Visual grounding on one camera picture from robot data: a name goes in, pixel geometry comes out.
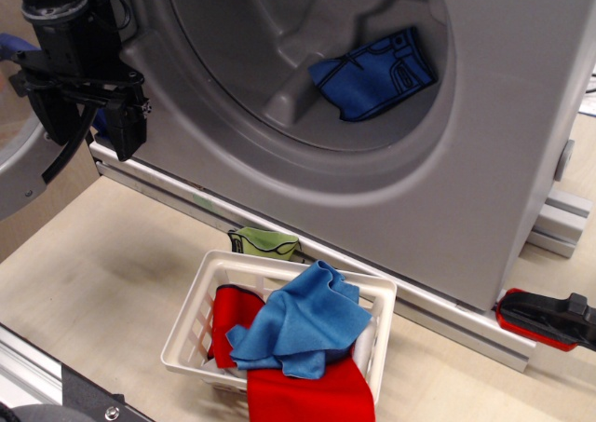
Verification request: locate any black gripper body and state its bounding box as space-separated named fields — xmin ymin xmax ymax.
xmin=9 ymin=2 xmax=144 ymax=103

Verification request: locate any grey toy washing machine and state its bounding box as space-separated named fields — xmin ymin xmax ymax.
xmin=123 ymin=0 xmax=595 ymax=310

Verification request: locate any blue jeans-print cloth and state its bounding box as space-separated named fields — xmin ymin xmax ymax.
xmin=308 ymin=27 xmax=438 ymax=122

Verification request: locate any blue object behind door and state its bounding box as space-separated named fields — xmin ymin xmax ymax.
xmin=0 ymin=33 xmax=39 ymax=61

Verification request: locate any plain blue cloth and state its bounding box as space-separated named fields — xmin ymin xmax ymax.
xmin=226 ymin=260 xmax=372 ymax=380

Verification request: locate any red cloth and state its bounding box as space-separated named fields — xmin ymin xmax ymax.
xmin=208 ymin=284 xmax=376 ymax=421

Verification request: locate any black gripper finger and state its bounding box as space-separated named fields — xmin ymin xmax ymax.
xmin=104 ymin=85 xmax=150 ymax=161
xmin=28 ymin=88 xmax=80 ymax=146

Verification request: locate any black bracket with screw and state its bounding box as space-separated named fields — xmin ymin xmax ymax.
xmin=61 ymin=364 xmax=151 ymax=422

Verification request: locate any red and black clamp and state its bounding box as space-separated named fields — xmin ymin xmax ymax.
xmin=495 ymin=289 xmax=595 ymax=352

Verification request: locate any long aluminium base rail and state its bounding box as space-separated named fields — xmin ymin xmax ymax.
xmin=89 ymin=142 xmax=537 ymax=373

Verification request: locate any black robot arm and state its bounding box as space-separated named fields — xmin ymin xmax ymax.
xmin=13 ymin=0 xmax=150 ymax=160

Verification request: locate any aluminium rail bottom left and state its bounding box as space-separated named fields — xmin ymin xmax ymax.
xmin=1 ymin=325 xmax=63 ymax=407

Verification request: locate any white cloth in basket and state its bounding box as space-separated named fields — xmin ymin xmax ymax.
xmin=199 ymin=319 xmax=377 ymax=380

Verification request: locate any green cloth with black outline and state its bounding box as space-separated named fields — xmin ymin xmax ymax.
xmin=227 ymin=227 xmax=299 ymax=260

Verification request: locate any white plastic laundry basket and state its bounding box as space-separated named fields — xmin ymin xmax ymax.
xmin=161 ymin=251 xmax=397 ymax=402

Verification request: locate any grey washing machine door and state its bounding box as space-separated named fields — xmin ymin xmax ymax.
xmin=1 ymin=112 xmax=62 ymax=220

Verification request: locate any aluminium extrusion block right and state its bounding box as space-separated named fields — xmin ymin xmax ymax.
xmin=526 ymin=188 xmax=594 ymax=258

